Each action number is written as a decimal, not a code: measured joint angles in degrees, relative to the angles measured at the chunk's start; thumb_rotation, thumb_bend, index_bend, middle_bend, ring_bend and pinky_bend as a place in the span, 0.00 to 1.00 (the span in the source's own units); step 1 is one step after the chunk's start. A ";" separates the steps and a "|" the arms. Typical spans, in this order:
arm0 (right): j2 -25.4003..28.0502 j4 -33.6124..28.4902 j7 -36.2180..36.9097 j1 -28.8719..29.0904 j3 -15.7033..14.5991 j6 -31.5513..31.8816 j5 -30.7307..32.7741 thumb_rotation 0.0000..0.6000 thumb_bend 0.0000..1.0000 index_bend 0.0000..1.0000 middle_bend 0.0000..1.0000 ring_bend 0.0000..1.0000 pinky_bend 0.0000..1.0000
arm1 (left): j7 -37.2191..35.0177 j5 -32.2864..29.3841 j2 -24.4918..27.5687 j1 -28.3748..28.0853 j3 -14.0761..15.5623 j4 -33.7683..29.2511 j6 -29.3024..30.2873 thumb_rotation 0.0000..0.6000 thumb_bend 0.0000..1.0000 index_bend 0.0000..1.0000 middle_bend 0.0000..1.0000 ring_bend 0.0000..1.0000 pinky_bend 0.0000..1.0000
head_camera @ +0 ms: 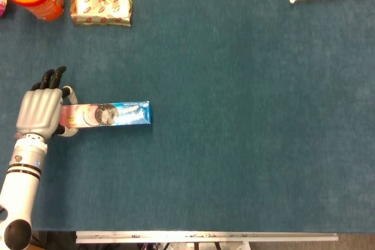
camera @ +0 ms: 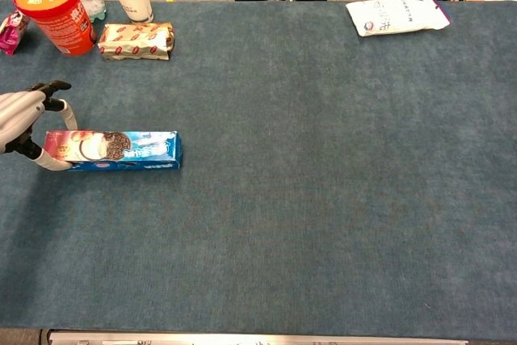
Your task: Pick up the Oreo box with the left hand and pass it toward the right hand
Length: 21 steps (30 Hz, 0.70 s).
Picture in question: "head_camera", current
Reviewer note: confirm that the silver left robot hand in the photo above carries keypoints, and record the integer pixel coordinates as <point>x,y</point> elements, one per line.
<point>38,112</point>

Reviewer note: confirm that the blue cookie box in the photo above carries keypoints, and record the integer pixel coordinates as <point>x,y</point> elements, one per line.
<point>129,115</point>

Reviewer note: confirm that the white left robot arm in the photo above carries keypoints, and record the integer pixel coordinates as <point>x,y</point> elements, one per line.
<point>20,179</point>

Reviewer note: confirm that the gold foil snack package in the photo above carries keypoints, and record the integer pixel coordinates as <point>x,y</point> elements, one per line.
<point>101,8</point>

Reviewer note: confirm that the blue felt table cloth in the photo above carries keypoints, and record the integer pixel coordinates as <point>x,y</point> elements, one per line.
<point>219,115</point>

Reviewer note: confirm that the aluminium rail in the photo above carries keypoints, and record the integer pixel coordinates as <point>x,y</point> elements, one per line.
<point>205,236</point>

